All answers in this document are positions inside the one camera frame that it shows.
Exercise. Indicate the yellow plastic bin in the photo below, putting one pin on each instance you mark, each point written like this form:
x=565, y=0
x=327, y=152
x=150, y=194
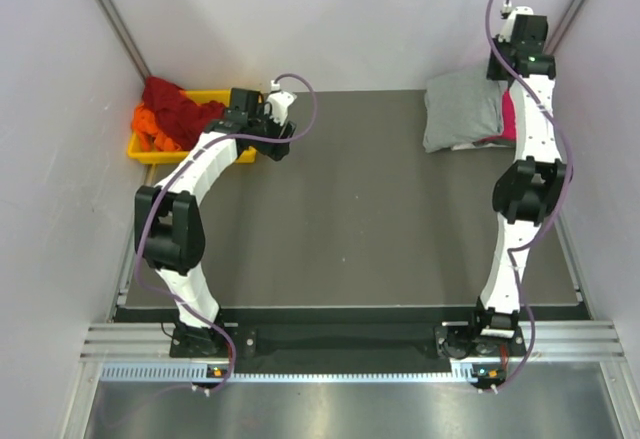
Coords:
x=156, y=157

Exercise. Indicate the folded pink t shirt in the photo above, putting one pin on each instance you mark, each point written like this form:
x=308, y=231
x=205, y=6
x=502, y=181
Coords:
x=508, y=118

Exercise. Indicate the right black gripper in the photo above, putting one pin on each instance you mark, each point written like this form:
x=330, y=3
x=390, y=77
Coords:
x=492, y=72

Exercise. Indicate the folded white t shirt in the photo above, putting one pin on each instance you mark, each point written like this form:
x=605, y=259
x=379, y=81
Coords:
x=494, y=142

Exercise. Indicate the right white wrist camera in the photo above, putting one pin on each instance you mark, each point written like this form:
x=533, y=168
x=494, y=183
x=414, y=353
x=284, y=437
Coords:
x=509, y=14

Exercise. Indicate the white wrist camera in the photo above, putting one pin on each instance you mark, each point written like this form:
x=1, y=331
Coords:
x=509, y=14
x=279, y=101

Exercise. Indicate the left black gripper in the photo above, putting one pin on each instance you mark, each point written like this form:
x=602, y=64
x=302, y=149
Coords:
x=274, y=151

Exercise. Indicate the orange t shirt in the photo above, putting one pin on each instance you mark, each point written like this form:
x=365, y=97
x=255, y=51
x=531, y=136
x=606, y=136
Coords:
x=150, y=136

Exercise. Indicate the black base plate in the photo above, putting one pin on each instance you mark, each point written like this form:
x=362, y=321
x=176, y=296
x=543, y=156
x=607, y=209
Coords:
x=342, y=339

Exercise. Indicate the slotted cable duct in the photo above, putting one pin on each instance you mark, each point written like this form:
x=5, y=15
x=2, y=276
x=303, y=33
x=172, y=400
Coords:
x=206, y=373

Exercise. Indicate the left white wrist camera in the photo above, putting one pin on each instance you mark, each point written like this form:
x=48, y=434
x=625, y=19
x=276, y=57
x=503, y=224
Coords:
x=279, y=101

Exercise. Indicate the aluminium frame rail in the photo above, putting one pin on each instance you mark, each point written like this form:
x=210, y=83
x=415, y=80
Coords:
x=125, y=341

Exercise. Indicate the grey t shirt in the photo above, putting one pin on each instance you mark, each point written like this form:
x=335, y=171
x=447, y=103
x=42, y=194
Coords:
x=462, y=107

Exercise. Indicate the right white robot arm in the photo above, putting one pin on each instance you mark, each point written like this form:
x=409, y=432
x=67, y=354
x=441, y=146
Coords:
x=529, y=190

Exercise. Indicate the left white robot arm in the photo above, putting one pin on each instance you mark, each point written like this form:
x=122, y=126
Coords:
x=169, y=232

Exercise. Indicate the dark red t shirt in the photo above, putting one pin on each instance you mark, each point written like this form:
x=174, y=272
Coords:
x=176, y=115

